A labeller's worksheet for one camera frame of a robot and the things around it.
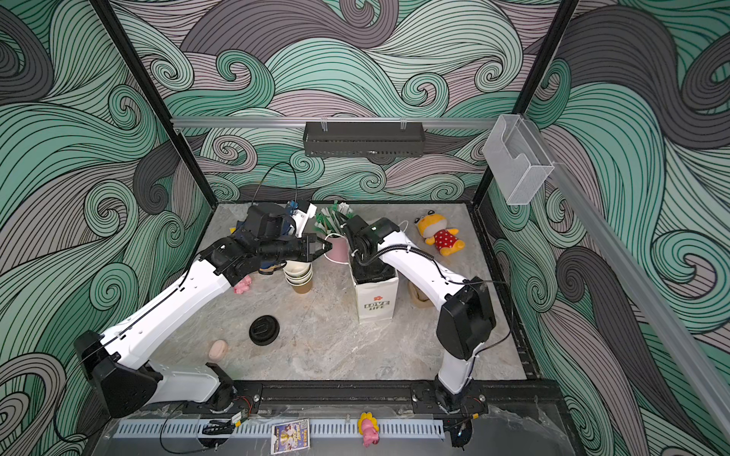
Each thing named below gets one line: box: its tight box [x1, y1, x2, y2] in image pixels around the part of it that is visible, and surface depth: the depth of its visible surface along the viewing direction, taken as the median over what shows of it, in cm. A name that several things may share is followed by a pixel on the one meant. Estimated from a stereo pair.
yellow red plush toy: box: [414, 209, 467, 257], surface depth 105 cm
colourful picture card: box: [270, 418, 311, 456], surface depth 68 cm
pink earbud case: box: [208, 339, 229, 361], surface depth 81 cm
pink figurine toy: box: [357, 411, 381, 448], surface depth 69 cm
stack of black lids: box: [249, 314, 281, 346], surface depth 85 cm
